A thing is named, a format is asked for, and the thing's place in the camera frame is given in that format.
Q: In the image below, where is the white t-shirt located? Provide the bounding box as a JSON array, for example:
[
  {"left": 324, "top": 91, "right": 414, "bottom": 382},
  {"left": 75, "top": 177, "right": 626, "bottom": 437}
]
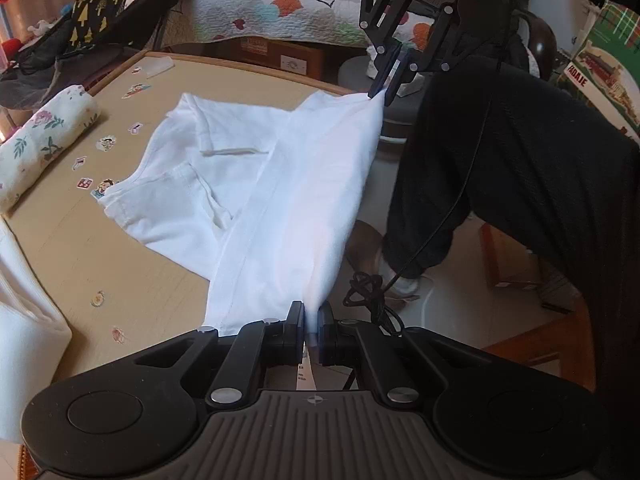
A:
[{"left": 100, "top": 91, "right": 384, "bottom": 336}]

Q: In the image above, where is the patchwork quilt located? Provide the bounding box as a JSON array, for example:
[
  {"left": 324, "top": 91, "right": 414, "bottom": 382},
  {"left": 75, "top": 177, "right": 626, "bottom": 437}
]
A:
[{"left": 192, "top": 0, "right": 436, "bottom": 49}]

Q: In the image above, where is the black trouser leg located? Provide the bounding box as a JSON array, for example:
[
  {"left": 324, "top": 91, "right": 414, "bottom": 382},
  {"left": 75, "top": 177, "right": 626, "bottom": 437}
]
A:
[{"left": 382, "top": 56, "right": 639, "bottom": 408}]

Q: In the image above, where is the wooden tray table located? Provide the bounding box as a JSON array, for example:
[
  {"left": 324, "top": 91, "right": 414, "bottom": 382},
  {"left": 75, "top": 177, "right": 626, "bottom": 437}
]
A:
[{"left": 6, "top": 51, "right": 344, "bottom": 379}]

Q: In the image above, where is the green printed box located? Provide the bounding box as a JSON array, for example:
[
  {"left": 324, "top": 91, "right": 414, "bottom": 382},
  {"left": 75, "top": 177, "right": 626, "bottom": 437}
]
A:
[{"left": 556, "top": 1, "right": 639, "bottom": 141}]

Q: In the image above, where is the folded white towel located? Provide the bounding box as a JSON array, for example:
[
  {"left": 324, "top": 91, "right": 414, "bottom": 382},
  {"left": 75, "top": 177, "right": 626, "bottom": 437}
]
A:
[{"left": 0, "top": 223, "right": 72, "bottom": 443}]

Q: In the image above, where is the floral rolled cloth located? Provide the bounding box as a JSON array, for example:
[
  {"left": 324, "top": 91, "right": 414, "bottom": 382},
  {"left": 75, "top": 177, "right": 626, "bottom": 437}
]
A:
[{"left": 0, "top": 84, "right": 101, "bottom": 214}]

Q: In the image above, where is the black cable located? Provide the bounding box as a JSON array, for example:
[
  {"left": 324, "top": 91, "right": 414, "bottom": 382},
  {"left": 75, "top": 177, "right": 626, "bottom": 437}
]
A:
[{"left": 342, "top": 0, "right": 516, "bottom": 340}]

